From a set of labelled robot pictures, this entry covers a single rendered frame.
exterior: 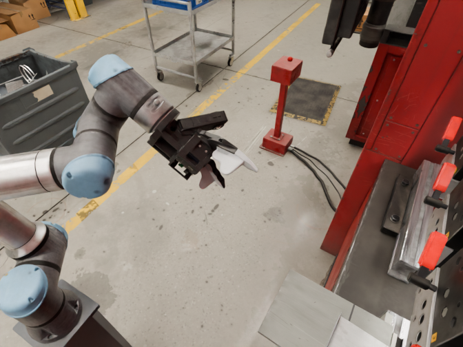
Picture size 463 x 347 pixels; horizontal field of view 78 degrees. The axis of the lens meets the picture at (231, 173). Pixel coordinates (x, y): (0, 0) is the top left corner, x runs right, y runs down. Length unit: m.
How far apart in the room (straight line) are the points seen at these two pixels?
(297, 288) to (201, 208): 1.48
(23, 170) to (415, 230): 1.02
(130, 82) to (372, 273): 0.86
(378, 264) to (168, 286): 1.26
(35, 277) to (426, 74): 1.35
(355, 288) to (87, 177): 0.79
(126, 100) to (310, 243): 1.71
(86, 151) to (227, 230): 1.62
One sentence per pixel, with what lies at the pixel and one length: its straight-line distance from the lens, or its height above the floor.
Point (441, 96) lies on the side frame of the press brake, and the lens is 1.26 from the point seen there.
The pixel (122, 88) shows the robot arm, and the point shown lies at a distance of 0.57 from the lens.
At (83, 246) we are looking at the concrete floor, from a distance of 2.23.
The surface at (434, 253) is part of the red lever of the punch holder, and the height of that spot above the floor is 1.30.
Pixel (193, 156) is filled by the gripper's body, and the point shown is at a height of 1.35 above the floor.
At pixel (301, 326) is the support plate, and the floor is 1.00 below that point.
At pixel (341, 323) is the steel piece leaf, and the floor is 1.00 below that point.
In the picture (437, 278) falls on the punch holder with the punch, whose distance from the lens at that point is 0.62.
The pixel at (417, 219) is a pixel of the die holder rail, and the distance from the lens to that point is 1.10.
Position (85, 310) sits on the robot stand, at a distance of 1.10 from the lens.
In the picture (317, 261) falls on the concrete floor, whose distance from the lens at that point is 2.02.
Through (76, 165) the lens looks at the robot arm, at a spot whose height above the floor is 1.41.
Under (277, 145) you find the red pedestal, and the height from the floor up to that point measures 0.09.
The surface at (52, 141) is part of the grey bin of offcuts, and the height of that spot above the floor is 0.23.
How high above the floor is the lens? 1.72
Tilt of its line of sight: 46 degrees down
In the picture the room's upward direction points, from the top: straight up
